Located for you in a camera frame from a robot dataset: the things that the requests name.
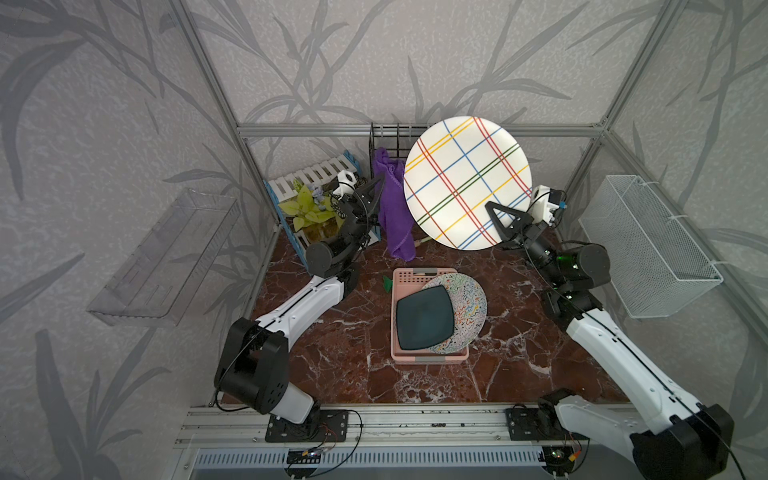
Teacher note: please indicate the blue white slatted crate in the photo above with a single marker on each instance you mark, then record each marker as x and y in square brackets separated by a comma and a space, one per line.
[324, 174]

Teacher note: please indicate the pink plastic basket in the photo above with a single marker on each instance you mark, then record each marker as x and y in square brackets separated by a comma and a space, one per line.
[407, 281]

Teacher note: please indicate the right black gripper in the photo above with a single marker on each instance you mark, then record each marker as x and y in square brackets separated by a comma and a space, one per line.
[522, 231]

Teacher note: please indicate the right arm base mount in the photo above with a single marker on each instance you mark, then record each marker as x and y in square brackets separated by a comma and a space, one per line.
[539, 422]

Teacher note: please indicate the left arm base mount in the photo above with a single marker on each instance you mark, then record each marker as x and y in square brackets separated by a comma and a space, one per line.
[320, 426]

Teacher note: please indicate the potted plant glass vase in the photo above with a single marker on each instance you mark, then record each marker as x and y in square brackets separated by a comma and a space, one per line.
[311, 212]

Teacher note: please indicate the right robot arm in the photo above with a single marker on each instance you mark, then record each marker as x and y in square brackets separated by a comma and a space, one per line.
[671, 435]

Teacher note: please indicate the black wire basket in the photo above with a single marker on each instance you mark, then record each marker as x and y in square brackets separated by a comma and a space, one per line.
[396, 138]

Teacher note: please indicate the dark green square plate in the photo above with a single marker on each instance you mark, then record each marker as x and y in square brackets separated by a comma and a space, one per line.
[424, 319]

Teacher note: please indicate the colourful patterned round plate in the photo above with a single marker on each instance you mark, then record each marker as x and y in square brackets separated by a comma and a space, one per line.
[469, 306]

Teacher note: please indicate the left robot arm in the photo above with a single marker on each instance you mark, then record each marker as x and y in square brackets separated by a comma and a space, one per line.
[254, 366]

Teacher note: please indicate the right electronics board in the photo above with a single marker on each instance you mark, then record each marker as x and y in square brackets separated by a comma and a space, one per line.
[559, 463]

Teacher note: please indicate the clear acrylic wall shelf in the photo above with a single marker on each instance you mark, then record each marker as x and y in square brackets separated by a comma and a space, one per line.
[160, 279]

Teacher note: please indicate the purple cloth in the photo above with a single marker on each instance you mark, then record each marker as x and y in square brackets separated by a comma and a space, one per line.
[394, 214]

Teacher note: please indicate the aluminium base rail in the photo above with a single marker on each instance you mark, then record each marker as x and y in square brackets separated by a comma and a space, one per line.
[370, 425]

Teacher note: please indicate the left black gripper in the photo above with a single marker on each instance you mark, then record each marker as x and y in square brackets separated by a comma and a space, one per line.
[355, 213]

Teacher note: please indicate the white mesh wall basket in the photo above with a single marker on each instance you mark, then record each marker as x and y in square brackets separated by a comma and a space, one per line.
[657, 268]

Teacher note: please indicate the striped plaid round plate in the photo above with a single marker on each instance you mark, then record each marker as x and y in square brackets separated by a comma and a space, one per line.
[454, 169]

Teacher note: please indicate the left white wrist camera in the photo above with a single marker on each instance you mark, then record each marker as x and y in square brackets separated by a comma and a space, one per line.
[347, 182]

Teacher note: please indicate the electronics board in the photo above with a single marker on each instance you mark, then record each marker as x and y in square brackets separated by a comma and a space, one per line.
[307, 458]
[559, 463]

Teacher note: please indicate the left electronics board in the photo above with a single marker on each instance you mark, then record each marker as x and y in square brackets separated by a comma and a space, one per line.
[307, 458]

